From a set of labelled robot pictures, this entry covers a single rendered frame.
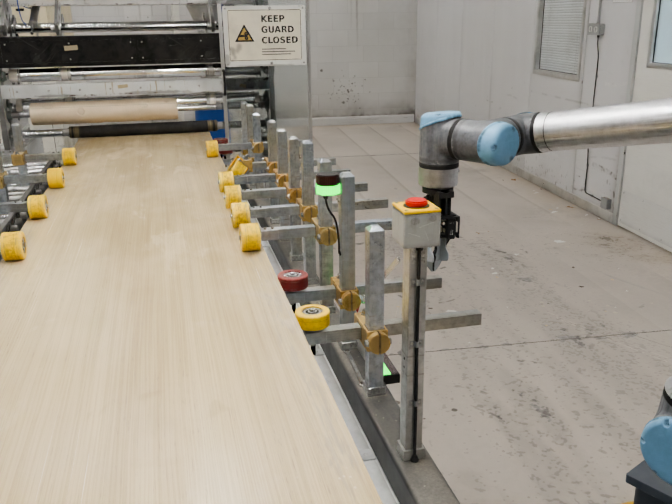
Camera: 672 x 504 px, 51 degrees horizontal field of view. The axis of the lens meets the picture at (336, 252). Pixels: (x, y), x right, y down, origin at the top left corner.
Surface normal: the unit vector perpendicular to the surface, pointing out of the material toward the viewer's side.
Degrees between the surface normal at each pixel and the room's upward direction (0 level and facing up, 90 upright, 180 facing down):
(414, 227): 90
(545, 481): 0
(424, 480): 0
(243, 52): 90
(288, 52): 90
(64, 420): 0
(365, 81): 90
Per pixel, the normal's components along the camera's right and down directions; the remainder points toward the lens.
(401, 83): 0.17, 0.31
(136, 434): -0.01, -0.95
